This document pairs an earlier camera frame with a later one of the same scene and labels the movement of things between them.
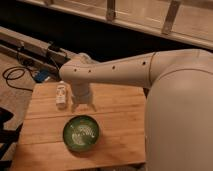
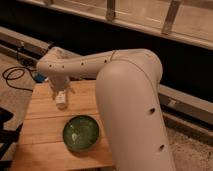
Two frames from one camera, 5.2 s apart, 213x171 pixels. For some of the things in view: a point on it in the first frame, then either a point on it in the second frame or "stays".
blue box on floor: x=41 y=76 stays
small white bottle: x=61 y=95 stays
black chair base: x=8 y=137 stays
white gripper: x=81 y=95 → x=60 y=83
